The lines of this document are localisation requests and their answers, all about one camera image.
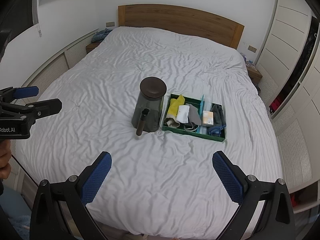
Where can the green tray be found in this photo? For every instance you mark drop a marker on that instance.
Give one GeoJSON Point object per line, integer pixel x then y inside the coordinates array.
{"type": "Point", "coordinates": [192, 133]}

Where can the wooden nightstand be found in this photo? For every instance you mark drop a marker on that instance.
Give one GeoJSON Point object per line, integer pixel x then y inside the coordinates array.
{"type": "Point", "coordinates": [253, 73]}

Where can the white bed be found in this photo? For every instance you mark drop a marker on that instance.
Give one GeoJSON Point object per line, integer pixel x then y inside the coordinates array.
{"type": "Point", "coordinates": [150, 62]}

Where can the dark glass jug with lid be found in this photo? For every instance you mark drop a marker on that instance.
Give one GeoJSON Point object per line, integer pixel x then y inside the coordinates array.
{"type": "Point", "coordinates": [148, 105]}

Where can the wall switch panel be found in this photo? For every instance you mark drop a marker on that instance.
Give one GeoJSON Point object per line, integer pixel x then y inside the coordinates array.
{"type": "Point", "coordinates": [252, 48]}
{"type": "Point", "coordinates": [110, 24]}

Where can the white wardrobe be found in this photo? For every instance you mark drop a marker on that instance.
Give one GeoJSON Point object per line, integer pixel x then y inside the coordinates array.
{"type": "Point", "coordinates": [285, 30]}

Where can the grey face mask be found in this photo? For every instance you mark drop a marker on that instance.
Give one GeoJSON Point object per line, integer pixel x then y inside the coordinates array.
{"type": "Point", "coordinates": [195, 116]}

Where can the small bedside clutter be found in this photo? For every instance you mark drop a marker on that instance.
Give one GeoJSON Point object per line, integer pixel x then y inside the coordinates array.
{"type": "Point", "coordinates": [248, 60]}

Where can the person's left hand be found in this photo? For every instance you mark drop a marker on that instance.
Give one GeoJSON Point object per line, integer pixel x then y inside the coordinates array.
{"type": "Point", "coordinates": [5, 155]}

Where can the clear zip bag teal strip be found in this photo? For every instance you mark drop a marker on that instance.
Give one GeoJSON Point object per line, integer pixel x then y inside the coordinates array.
{"type": "Point", "coordinates": [202, 105]}

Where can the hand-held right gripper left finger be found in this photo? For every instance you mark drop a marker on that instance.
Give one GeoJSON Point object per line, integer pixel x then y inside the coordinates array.
{"type": "Point", "coordinates": [96, 180]}

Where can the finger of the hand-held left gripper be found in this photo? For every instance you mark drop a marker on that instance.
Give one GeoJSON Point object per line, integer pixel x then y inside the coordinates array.
{"type": "Point", "coordinates": [47, 107]}
{"type": "Point", "coordinates": [25, 92]}

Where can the beige tissue pack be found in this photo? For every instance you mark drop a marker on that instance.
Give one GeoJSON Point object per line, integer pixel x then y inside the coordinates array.
{"type": "Point", "coordinates": [207, 118]}

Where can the dark green towel blue edge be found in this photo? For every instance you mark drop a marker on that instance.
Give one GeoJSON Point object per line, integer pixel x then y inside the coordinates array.
{"type": "Point", "coordinates": [218, 116]}

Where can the light blue cloth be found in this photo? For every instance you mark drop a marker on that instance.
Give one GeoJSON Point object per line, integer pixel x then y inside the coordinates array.
{"type": "Point", "coordinates": [15, 205]}

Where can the wooden headboard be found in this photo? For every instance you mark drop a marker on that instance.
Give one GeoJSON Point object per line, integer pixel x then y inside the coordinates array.
{"type": "Point", "coordinates": [180, 20]}

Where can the red item in wardrobe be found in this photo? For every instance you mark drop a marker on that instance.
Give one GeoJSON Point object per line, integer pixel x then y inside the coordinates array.
{"type": "Point", "coordinates": [275, 105]}

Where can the yellow cloth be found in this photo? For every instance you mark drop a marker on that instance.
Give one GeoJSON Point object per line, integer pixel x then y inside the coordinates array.
{"type": "Point", "coordinates": [173, 107]}

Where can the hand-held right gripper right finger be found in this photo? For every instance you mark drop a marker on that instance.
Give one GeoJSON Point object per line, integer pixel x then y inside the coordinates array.
{"type": "Point", "coordinates": [227, 180]}

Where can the blue crumpled cloth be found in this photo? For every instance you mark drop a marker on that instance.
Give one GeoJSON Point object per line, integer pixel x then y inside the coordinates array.
{"type": "Point", "coordinates": [101, 35]}

